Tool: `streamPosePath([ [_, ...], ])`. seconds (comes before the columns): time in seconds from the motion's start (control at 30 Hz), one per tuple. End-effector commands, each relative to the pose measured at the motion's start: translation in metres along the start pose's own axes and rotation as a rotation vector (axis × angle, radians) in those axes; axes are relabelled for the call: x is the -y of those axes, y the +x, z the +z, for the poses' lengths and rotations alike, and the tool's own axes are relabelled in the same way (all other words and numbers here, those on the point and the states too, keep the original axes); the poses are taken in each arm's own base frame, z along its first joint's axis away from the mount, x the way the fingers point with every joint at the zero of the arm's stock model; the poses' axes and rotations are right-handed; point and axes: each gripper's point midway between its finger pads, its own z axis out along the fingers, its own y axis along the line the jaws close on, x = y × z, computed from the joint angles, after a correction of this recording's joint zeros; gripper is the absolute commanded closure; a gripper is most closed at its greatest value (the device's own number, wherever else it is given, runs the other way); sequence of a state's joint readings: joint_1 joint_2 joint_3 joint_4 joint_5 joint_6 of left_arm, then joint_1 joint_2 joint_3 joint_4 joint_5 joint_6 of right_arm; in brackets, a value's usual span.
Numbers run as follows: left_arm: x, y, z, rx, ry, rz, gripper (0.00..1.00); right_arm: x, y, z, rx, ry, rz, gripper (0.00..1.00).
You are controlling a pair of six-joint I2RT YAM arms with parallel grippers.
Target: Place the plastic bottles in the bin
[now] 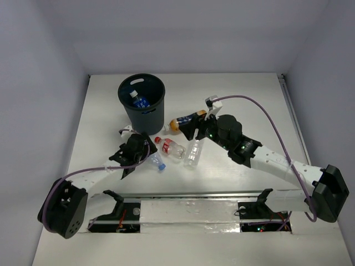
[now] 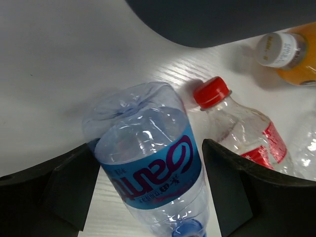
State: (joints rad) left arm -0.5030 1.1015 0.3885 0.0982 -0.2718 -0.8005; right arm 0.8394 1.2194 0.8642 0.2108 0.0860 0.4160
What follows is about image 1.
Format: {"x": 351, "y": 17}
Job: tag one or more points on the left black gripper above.
{"x": 147, "y": 142}

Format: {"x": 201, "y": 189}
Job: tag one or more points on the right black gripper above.
{"x": 188, "y": 128}

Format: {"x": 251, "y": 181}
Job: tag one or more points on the light blue label water bottle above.
{"x": 156, "y": 161}

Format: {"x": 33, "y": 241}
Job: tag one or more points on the dark blue label bottle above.
{"x": 139, "y": 101}

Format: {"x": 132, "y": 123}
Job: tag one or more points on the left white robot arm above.
{"x": 63, "y": 210}

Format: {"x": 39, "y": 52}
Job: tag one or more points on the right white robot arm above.
{"x": 321, "y": 191}

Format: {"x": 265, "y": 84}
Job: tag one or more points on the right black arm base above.
{"x": 258, "y": 210}

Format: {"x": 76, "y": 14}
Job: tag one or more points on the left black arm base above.
{"x": 104, "y": 207}

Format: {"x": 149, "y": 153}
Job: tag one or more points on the dark grey plastic bin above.
{"x": 151, "y": 119}

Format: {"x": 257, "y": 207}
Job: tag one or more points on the clear unlabelled plastic bottle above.
{"x": 193, "y": 152}

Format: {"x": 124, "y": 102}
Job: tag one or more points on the orange drink bottle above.
{"x": 173, "y": 125}

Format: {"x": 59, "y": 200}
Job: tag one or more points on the red label clear bottle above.
{"x": 170, "y": 149}

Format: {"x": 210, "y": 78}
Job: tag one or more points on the white foam block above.
{"x": 189, "y": 216}

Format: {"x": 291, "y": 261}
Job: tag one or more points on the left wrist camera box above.
{"x": 126, "y": 131}

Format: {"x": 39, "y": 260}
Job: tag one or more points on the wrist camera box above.
{"x": 214, "y": 105}
{"x": 126, "y": 131}

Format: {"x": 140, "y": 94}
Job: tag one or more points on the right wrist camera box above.
{"x": 214, "y": 105}

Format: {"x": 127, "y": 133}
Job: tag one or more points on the aluminium rail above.
{"x": 217, "y": 194}

